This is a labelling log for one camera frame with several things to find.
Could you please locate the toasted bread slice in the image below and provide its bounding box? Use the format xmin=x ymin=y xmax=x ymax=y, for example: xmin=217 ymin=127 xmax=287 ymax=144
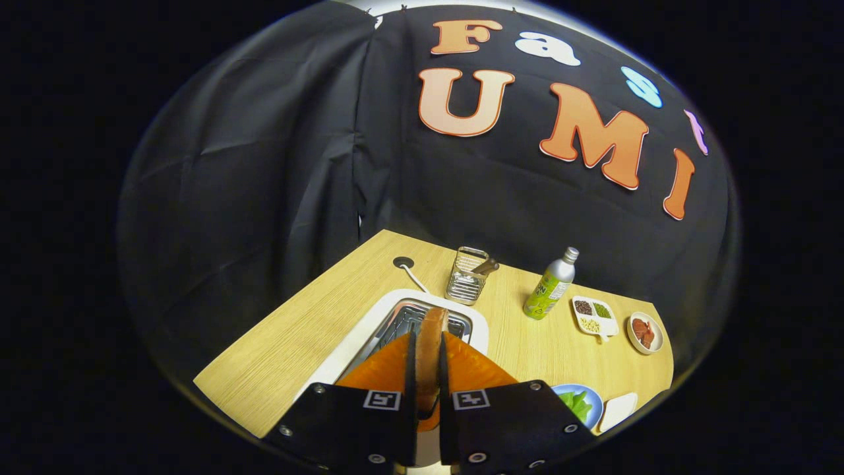
xmin=414 ymin=307 xmax=450 ymax=423

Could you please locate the black backdrop cloth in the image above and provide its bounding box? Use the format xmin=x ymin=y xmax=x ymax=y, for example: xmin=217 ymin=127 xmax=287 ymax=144
xmin=117 ymin=3 xmax=739 ymax=396

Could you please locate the blue plate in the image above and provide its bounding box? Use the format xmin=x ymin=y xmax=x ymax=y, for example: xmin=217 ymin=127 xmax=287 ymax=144
xmin=551 ymin=384 xmax=604 ymax=431

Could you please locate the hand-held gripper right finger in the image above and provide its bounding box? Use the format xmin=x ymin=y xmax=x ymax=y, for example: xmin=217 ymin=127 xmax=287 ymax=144
xmin=438 ymin=330 xmax=597 ymax=472

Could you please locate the silver green bottle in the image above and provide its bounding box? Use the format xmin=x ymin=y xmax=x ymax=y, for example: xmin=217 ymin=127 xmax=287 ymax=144
xmin=523 ymin=247 xmax=580 ymax=321

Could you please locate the white toaster cable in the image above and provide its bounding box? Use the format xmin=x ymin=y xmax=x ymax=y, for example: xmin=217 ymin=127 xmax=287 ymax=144
xmin=402 ymin=264 xmax=431 ymax=294

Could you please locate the green lettuce leaf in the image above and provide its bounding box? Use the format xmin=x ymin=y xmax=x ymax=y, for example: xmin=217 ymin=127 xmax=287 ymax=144
xmin=557 ymin=391 xmax=594 ymax=423

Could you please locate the white toaster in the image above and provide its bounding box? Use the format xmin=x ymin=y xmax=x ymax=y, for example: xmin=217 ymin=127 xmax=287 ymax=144
xmin=293 ymin=288 xmax=490 ymax=403

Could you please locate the white rectangular dish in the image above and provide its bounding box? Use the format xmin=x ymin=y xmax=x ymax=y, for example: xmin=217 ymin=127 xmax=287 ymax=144
xmin=598 ymin=393 xmax=639 ymax=433

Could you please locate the round white plate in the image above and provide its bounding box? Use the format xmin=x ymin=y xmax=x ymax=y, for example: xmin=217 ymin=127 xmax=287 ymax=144
xmin=626 ymin=311 xmax=665 ymax=356

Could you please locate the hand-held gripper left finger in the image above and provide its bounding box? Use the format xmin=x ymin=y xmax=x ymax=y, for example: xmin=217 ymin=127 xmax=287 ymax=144
xmin=264 ymin=330 xmax=419 ymax=472

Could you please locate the wire mesh utensil holder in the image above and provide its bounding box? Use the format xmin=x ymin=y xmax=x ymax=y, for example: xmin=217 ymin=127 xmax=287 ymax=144
xmin=446 ymin=246 xmax=500 ymax=305

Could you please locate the white divided dish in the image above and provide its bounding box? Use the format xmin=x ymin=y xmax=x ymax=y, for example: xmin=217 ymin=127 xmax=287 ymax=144
xmin=571 ymin=296 xmax=620 ymax=343

